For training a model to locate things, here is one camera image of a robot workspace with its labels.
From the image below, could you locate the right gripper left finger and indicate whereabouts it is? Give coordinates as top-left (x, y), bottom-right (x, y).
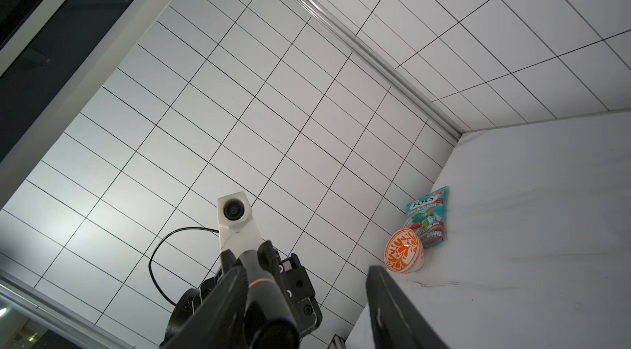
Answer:
top-left (159, 266), bottom-right (247, 349)

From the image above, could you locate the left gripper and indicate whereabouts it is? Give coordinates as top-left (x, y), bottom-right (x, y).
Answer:
top-left (220, 241), bottom-right (323, 337)

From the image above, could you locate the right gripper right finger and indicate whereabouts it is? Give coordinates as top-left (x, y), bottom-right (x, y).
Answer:
top-left (366, 266), bottom-right (448, 349)

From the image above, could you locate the black lipstick lowest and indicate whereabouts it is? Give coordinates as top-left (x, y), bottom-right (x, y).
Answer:
top-left (238, 250), bottom-right (300, 348)

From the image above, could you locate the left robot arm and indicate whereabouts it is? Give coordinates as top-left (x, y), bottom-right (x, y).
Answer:
top-left (161, 241), bottom-right (323, 348)

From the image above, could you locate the orange patterned cup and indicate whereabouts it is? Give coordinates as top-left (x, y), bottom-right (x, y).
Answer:
top-left (384, 228), bottom-right (425, 274)

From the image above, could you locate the green candy packet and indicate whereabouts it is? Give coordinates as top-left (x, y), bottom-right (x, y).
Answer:
top-left (404, 186), bottom-right (447, 249)

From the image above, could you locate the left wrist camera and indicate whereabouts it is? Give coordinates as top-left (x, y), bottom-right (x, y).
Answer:
top-left (217, 191), bottom-right (264, 259)

